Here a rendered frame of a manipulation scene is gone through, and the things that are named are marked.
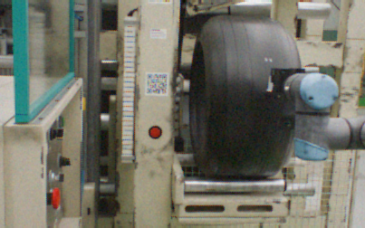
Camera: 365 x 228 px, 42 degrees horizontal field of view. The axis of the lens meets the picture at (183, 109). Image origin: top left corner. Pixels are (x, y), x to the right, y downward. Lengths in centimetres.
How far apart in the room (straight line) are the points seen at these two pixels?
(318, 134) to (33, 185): 62
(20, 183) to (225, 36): 89
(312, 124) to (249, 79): 37
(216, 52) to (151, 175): 47
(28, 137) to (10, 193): 9
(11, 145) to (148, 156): 90
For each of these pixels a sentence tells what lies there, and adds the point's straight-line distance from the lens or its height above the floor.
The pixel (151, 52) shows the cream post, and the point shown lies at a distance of 150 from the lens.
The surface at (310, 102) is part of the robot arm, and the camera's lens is 103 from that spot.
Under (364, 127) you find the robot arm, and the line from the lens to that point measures 110.
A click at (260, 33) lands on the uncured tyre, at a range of 147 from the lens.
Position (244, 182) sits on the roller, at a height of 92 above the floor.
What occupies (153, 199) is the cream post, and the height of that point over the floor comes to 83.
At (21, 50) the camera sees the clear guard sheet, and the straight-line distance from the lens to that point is 68.
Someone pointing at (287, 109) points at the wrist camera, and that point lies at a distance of 123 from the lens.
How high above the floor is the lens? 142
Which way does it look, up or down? 10 degrees down
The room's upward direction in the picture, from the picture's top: 3 degrees clockwise
